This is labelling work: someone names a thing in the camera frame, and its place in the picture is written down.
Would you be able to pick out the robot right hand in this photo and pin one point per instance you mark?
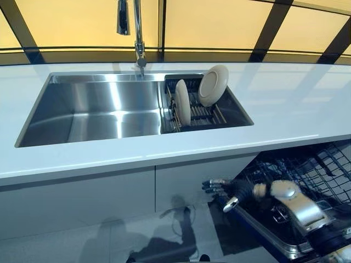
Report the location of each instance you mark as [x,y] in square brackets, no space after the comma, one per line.
[241,189]

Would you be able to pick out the cream round plate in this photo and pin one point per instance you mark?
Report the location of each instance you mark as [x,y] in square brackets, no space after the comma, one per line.
[214,85]
[182,104]

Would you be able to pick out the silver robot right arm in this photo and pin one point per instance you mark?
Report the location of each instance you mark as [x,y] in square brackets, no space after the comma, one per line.
[301,208]

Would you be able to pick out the white cabinet door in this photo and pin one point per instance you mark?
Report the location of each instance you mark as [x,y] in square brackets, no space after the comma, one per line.
[82,200]
[192,178]

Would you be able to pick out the black slatted dish drainer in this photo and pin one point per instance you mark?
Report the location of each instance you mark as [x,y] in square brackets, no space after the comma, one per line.
[205,115]

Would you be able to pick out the stainless steel sink basin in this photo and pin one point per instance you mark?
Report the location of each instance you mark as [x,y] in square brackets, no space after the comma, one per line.
[96,109]

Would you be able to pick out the chrome pull-down kitchen faucet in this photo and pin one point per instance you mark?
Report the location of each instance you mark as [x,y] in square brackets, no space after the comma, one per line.
[138,35]

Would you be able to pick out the yellow ceiling light panels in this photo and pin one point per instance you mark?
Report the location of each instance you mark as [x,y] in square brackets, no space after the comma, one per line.
[68,24]

